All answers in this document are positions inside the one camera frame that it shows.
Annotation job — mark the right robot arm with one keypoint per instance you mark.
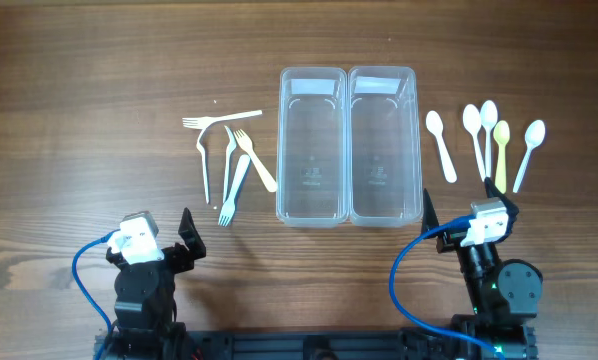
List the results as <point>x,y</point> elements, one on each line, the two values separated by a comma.
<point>504,294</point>

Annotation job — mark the yellow plastic fork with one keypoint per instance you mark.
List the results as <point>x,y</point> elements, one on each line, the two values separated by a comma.
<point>246,144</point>

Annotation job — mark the yellow plastic spoon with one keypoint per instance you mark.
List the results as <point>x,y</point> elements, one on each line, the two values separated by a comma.
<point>502,137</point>

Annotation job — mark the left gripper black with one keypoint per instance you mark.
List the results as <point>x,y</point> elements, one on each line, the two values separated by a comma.
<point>184,259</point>

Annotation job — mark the light blue plastic fork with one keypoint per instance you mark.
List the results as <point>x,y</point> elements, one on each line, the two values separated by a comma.
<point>229,207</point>

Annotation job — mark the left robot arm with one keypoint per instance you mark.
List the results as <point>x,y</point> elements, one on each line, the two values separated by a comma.
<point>145,308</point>

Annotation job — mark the white curved thin fork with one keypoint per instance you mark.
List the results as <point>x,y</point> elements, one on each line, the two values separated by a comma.
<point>203,152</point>

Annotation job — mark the right clear plastic container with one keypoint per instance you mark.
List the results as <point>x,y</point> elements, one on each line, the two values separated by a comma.
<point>386,175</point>

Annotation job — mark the white fork with narrow handle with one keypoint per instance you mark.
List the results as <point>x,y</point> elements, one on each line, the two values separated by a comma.
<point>230,148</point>

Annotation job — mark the left clear plastic container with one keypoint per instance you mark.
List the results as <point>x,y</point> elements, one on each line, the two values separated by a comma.
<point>312,147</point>

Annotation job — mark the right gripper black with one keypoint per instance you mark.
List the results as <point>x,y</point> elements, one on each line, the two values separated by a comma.
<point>448,240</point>

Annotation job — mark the white fork horizontal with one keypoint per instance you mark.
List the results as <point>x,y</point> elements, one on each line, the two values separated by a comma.
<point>206,121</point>

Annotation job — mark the white spoon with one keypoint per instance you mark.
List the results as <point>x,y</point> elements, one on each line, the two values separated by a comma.
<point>534,137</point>
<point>434,125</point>
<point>472,123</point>
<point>489,119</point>

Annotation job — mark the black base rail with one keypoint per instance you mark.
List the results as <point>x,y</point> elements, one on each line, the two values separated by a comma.
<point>396,345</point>

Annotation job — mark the clear plastic container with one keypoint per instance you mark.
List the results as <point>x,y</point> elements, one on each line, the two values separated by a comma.
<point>312,147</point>
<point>386,175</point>

